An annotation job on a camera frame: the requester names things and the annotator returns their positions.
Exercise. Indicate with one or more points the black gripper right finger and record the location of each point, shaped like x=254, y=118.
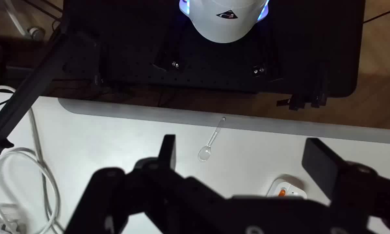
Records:
x=323, y=167

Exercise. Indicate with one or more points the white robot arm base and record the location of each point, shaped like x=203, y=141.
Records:
x=224, y=21

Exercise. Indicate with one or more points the black tripod leg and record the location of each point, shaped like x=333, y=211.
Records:
x=28, y=92

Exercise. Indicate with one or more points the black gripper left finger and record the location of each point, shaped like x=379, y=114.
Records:
x=168, y=150

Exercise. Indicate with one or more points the clear plastic spoon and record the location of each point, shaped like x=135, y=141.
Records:
x=206, y=151

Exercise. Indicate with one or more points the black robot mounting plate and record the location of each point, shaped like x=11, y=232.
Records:
x=131, y=47

